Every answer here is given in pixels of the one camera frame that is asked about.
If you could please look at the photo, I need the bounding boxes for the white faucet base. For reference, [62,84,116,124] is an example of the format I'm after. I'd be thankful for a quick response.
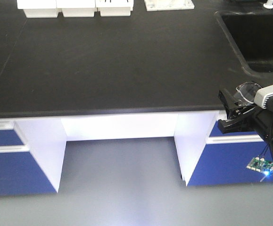
[263,0,273,9]

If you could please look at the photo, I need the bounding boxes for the left blue cabinet drawers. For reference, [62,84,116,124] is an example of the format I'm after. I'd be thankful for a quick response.
[0,120,57,196]

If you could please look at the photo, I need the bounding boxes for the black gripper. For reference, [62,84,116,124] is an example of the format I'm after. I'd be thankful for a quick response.
[217,88,273,141]

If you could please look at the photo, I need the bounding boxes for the green circuit board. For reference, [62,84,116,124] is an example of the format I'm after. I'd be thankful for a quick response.
[246,157,273,173]

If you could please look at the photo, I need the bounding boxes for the white test tube rack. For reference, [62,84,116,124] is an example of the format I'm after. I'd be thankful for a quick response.
[144,0,195,11]

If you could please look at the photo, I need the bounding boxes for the white storage bin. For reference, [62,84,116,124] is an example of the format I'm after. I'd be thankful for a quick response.
[95,0,134,17]
[17,0,59,18]
[56,0,97,17]

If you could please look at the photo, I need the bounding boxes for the small clear glass beaker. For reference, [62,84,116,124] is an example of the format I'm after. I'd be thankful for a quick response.
[233,81,262,106]

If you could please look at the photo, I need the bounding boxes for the middle white storage bin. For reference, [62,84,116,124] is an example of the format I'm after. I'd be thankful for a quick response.
[56,0,97,17]

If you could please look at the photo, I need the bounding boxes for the left white storage bin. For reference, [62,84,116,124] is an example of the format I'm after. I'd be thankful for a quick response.
[17,0,59,18]

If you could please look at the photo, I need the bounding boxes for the black lab sink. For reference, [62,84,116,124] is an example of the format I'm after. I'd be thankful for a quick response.
[215,11,273,79]

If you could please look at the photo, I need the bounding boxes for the right white storage bin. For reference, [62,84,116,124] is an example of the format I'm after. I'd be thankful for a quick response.
[95,0,134,17]

